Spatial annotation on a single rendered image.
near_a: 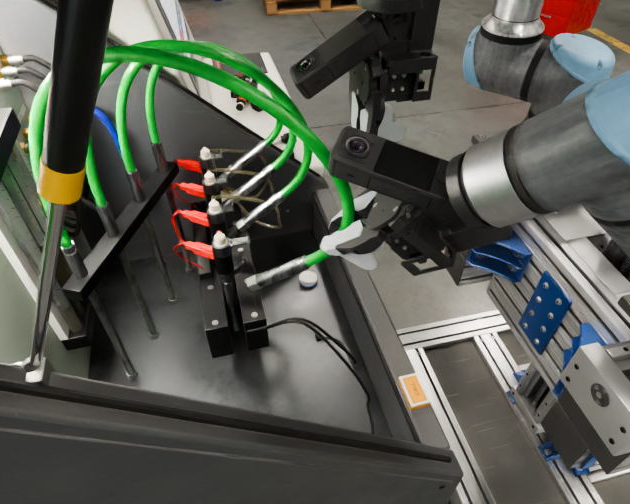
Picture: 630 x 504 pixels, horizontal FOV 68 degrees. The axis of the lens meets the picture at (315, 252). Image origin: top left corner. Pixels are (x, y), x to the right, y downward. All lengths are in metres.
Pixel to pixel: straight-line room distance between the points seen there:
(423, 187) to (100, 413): 0.31
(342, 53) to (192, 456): 0.42
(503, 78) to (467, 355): 1.00
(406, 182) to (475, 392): 1.30
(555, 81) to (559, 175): 0.66
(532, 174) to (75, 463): 0.40
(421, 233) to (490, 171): 0.10
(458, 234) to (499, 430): 1.21
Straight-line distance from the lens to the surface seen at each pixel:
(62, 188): 0.25
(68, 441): 0.39
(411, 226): 0.45
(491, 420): 1.63
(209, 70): 0.47
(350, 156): 0.43
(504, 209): 0.40
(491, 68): 1.05
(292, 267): 0.59
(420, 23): 0.58
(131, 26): 0.93
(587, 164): 0.37
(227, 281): 0.76
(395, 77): 0.59
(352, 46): 0.55
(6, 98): 0.88
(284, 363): 0.91
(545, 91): 1.03
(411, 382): 0.74
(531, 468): 1.61
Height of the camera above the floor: 1.59
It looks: 44 degrees down
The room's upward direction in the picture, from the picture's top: straight up
